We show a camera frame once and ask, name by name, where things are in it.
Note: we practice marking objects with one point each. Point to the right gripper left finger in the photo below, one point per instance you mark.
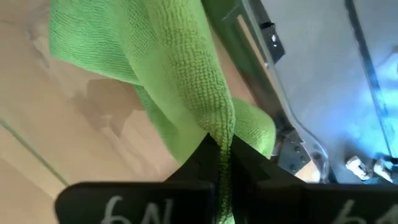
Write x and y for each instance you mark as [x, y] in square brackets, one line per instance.
[140, 202]

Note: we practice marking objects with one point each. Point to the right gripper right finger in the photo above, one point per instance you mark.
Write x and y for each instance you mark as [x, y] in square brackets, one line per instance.
[280, 202]

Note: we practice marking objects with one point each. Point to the bright green microfiber towel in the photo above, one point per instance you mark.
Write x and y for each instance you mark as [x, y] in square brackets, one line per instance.
[171, 62]

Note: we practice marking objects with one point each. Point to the person's shoe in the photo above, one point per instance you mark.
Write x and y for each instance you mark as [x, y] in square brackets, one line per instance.
[357, 168]
[383, 170]

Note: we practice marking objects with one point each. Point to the black aluminium table frame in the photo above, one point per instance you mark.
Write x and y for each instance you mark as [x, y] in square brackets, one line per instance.
[261, 90]

